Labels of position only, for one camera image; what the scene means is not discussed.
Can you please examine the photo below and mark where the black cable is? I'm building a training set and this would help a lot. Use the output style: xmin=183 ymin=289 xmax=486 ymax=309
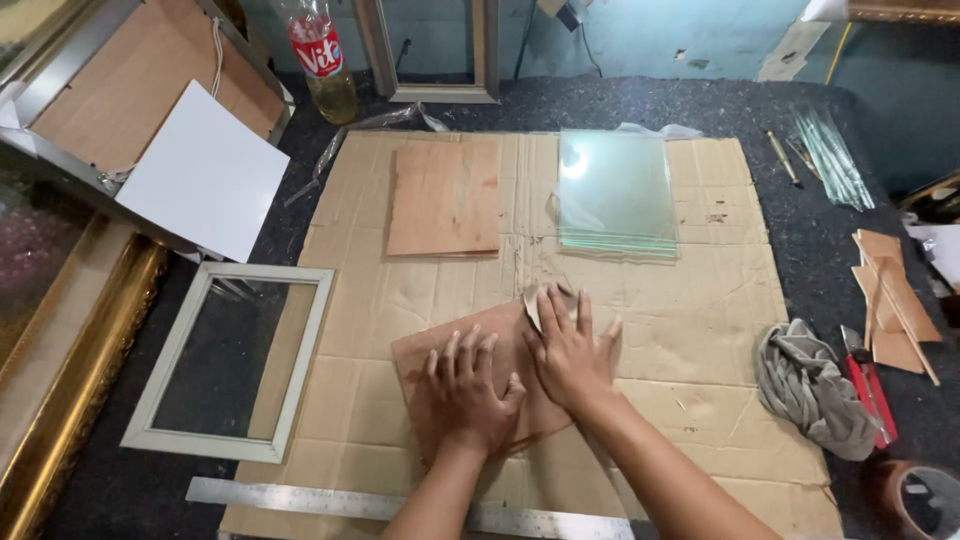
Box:
xmin=556 ymin=0 xmax=606 ymax=78

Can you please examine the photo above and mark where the brass glass cutter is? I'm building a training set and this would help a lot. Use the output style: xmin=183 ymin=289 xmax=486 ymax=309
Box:
xmin=764 ymin=129 xmax=803 ymax=187

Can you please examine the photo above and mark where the plastic bottle with red label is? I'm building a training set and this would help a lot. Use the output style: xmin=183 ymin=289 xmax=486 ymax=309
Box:
xmin=270 ymin=0 xmax=360 ymax=127

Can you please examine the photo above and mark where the white paper sheet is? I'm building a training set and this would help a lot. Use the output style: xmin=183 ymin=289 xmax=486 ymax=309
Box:
xmin=114 ymin=78 xmax=292 ymax=264

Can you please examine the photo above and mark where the silver picture frame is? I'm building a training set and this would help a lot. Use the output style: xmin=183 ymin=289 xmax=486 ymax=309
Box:
xmin=352 ymin=0 xmax=502 ymax=105

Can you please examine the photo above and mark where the stack of plywood boards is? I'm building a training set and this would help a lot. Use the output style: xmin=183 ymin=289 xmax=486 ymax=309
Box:
xmin=385 ymin=138 xmax=503 ymax=261

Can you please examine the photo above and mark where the pile of plywood offcuts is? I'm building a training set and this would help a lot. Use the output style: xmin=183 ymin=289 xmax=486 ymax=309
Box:
xmin=850 ymin=228 xmax=944 ymax=388

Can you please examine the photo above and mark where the brown tape roll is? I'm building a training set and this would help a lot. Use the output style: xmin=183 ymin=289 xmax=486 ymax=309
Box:
xmin=872 ymin=457 xmax=960 ymax=540

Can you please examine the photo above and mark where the large silver frame with cardboard back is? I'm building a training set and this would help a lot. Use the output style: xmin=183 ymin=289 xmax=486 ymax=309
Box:
xmin=0 ymin=0 xmax=297 ymax=258

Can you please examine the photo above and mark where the brown plywood backing board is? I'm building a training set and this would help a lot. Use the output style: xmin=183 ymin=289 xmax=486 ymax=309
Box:
xmin=390 ymin=298 xmax=580 ymax=468

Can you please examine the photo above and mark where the ornate gold picture frame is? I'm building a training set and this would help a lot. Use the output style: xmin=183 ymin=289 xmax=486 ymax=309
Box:
xmin=0 ymin=213 xmax=171 ymax=540

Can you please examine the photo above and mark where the red utility knife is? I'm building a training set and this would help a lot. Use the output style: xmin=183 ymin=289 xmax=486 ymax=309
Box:
xmin=839 ymin=324 xmax=900 ymax=450

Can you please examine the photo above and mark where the bundle of glass strips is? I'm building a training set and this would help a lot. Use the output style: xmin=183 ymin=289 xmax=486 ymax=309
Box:
xmin=790 ymin=100 xmax=877 ymax=213

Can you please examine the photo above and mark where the heap of frame scraps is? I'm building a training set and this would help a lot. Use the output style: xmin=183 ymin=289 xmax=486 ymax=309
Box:
xmin=897 ymin=171 xmax=960 ymax=320

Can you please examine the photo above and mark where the clear plastic bag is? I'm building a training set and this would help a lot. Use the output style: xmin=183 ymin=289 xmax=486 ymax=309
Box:
xmin=613 ymin=120 xmax=705 ymax=142

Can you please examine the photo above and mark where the person's left hand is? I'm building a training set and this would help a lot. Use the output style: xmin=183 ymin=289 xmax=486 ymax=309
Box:
xmin=423 ymin=324 xmax=528 ymax=459

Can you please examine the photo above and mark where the grey crumpled cloth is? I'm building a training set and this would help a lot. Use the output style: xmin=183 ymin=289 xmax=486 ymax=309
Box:
xmin=755 ymin=318 xmax=880 ymax=462

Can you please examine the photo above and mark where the clear plastic wrap strip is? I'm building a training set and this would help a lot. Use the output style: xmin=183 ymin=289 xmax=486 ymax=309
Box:
xmin=282 ymin=101 xmax=452 ymax=210

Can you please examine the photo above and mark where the small white picture frame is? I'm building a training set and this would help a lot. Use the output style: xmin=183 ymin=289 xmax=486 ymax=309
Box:
xmin=120 ymin=261 xmax=336 ymax=465

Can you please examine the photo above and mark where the large flattened cardboard sheet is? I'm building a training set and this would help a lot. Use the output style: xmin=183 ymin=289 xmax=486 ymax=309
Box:
xmin=217 ymin=130 xmax=846 ymax=540

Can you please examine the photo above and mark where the person's right hand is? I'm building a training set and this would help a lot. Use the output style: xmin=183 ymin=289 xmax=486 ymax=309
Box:
xmin=522 ymin=286 xmax=624 ymax=418

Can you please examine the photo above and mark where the grey sandpaper piece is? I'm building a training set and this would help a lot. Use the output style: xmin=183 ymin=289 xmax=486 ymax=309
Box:
xmin=522 ymin=282 xmax=579 ymax=333

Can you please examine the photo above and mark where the long steel ruler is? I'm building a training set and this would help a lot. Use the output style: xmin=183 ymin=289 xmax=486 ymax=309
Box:
xmin=185 ymin=476 xmax=640 ymax=540

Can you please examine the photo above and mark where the white hanging string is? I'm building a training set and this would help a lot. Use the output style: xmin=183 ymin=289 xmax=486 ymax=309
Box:
xmin=208 ymin=15 xmax=227 ymax=100

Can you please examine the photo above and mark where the stack of clear glass panes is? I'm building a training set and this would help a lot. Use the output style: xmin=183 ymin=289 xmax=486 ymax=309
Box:
xmin=553 ymin=128 xmax=681 ymax=263

